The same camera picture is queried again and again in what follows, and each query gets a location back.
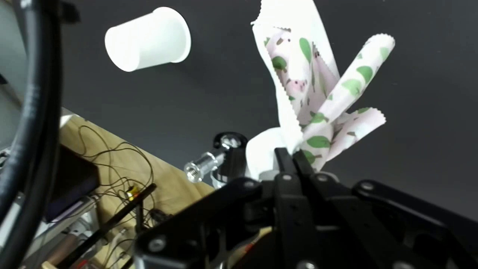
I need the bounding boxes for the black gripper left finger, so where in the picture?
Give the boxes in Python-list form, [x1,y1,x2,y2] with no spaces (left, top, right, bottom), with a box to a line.
[133,146,312,269]

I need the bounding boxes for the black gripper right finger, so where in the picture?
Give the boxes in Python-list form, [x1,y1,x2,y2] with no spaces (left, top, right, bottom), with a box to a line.
[292,149,478,269]

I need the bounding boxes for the white leaf-print cloth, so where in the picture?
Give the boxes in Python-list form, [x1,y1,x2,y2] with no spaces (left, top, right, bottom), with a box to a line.
[244,0,398,182]

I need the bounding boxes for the metal clamp stand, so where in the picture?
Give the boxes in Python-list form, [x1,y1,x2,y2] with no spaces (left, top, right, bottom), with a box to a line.
[183,129,250,189]

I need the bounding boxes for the black flat box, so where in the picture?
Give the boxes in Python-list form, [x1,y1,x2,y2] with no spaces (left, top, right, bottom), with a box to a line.
[44,141,100,224]

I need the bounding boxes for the white paper cup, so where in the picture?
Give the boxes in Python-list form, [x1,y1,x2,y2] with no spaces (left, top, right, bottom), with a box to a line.
[103,4,194,74]

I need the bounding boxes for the thin black wire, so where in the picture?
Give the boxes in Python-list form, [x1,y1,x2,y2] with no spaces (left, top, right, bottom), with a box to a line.
[73,124,157,201]

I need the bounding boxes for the thick black cable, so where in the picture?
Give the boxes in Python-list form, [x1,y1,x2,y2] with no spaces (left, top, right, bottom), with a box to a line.
[0,0,66,269]

